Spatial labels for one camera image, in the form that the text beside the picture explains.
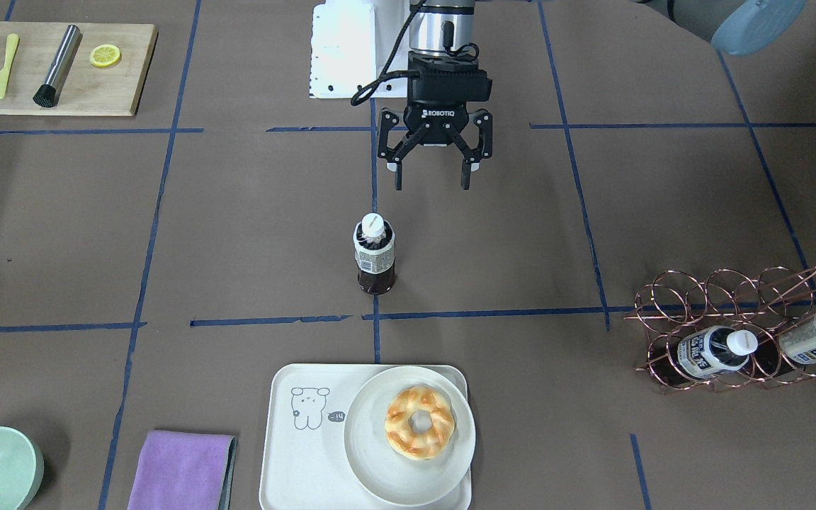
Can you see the cream round plate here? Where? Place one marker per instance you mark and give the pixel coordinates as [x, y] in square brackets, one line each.
[393, 479]

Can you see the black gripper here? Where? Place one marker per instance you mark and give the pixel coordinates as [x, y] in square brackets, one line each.
[435, 116]

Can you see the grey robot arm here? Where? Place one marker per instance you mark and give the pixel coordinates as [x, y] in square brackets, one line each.
[445, 29]

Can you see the yellow plastic knife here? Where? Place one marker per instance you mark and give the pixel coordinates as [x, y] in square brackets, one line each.
[10, 49]

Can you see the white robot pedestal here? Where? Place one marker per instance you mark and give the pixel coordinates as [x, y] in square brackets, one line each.
[351, 41]

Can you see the lemon slice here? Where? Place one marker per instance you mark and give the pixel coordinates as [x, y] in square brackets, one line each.
[105, 55]

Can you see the purple folded cloth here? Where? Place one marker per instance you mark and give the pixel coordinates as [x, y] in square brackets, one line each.
[178, 470]

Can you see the wooden cutting board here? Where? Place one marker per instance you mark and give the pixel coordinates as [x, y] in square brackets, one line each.
[87, 91]

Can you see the steel muddler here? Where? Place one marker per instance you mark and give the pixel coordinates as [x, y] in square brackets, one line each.
[47, 95]

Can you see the cream rectangular tray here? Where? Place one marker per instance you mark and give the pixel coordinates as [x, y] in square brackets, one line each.
[304, 463]

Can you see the glazed ring donut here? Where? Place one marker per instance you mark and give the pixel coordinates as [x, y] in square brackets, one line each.
[419, 424]

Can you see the copper wire bottle rack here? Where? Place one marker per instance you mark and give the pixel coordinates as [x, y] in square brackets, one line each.
[675, 305]

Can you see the dark tea bottle top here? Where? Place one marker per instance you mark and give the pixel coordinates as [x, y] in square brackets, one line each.
[374, 253]

